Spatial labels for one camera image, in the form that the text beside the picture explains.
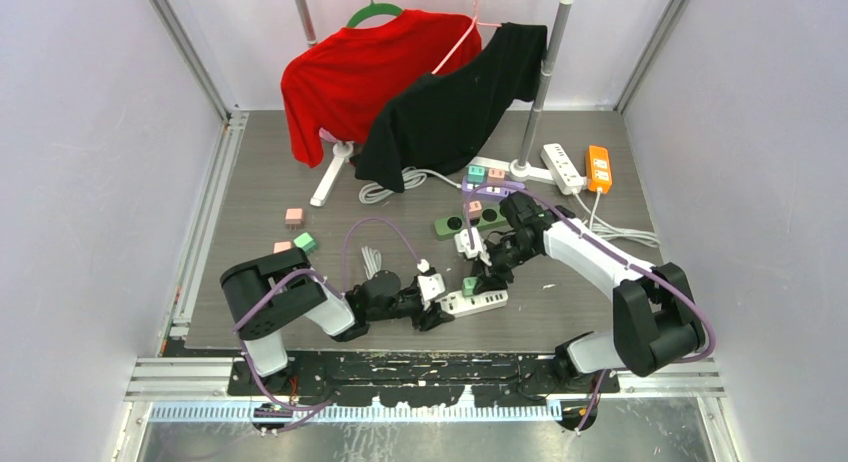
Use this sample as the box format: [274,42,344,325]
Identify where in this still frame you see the green plug adapter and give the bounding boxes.
[461,276,478,298]

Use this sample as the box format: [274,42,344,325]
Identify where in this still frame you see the green power strip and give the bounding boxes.
[434,205,507,241]

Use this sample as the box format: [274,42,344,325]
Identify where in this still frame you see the white power strip with USB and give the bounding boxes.
[541,143,586,196]

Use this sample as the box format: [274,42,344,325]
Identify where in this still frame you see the orange power strip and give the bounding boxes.
[585,145,613,194]

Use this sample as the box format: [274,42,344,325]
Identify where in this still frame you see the pink plug adapter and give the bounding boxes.
[273,241,293,253]
[284,207,305,230]

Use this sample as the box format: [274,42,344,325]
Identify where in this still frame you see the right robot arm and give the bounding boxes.
[454,190,716,393]

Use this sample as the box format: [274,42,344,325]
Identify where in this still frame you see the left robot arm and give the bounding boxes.
[219,248,455,395]

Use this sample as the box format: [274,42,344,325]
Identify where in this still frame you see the teal plug adapter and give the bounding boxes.
[466,165,487,185]

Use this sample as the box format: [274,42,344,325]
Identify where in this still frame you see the purple power strip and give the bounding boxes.
[461,176,526,202]

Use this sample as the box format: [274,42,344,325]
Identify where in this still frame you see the pink adapter on purple strip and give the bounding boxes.
[486,168,506,185]

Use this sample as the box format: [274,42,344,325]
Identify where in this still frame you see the white clothes rack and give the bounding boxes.
[294,0,575,207]

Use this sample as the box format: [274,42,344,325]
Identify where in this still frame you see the black t-shirt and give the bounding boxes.
[354,23,548,193]

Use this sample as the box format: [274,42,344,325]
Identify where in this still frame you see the red t-shirt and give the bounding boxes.
[280,9,482,167]

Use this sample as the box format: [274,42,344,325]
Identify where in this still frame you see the pink clothes hanger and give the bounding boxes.
[431,0,502,75]

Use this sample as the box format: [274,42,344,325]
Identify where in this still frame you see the green clothes hanger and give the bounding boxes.
[346,0,404,28]

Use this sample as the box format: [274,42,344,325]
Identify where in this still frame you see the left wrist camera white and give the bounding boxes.
[416,259,446,310]

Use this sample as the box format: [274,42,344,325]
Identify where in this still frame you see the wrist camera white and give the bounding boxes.
[416,259,446,310]
[453,227,492,266]

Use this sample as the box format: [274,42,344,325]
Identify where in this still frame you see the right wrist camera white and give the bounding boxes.
[453,227,492,266]

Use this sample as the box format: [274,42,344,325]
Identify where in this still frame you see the white cable bundle left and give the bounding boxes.
[360,244,384,281]

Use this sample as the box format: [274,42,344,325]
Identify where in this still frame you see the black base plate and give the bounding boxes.
[226,351,597,408]

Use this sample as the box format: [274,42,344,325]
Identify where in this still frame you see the white cable of orange strip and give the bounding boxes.
[586,192,607,235]

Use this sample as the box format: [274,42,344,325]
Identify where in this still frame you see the grey cable bundle back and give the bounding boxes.
[358,166,464,206]

